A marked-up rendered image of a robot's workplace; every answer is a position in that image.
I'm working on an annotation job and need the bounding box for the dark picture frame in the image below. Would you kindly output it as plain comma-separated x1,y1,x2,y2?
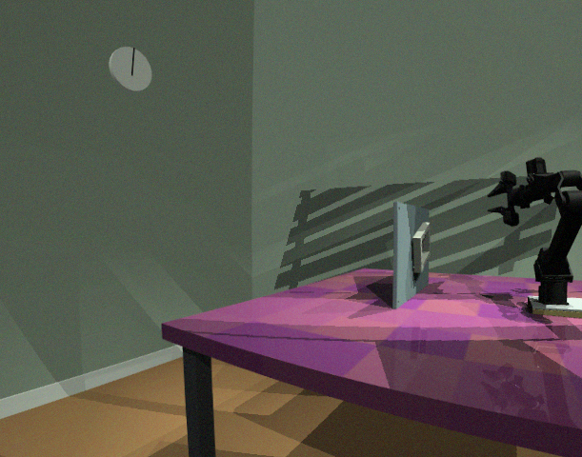
413,223,431,273

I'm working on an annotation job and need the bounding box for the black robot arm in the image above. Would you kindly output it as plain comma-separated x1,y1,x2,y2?
526,157,582,306

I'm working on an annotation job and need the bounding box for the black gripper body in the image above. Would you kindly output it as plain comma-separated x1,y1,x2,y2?
500,170,532,227

